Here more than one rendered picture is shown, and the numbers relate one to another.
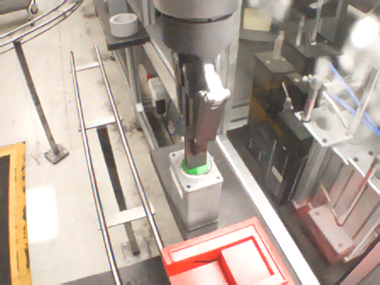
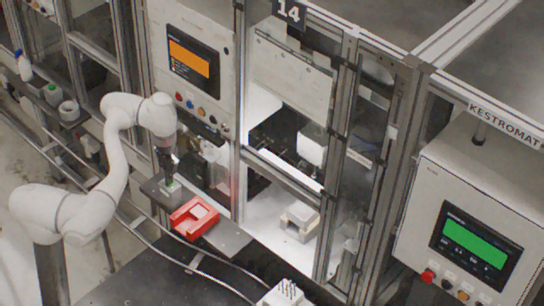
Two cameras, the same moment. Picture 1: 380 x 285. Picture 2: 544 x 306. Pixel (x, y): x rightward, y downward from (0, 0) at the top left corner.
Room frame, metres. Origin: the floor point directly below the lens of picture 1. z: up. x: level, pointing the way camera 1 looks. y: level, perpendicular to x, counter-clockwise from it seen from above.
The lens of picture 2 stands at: (-1.43, 0.53, 3.02)
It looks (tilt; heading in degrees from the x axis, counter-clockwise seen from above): 45 degrees down; 330
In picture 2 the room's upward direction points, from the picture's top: 3 degrees clockwise
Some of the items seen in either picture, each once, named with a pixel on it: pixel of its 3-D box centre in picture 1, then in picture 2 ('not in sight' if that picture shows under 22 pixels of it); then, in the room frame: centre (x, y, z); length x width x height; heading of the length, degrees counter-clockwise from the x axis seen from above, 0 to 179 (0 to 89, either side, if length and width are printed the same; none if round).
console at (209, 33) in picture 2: not in sight; (213, 50); (0.35, -0.22, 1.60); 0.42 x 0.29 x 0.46; 21
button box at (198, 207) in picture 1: (199, 187); (172, 192); (0.33, -0.01, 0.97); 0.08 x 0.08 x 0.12; 21
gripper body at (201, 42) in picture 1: (197, 47); (166, 149); (0.32, -0.01, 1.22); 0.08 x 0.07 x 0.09; 21
